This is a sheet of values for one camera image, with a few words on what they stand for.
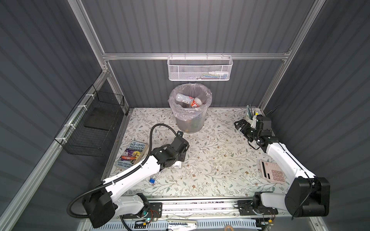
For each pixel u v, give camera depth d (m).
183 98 0.96
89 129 0.73
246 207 0.74
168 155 0.57
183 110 0.83
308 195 0.39
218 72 0.91
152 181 0.82
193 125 1.01
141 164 0.49
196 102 0.94
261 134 0.64
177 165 0.78
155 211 0.72
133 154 0.91
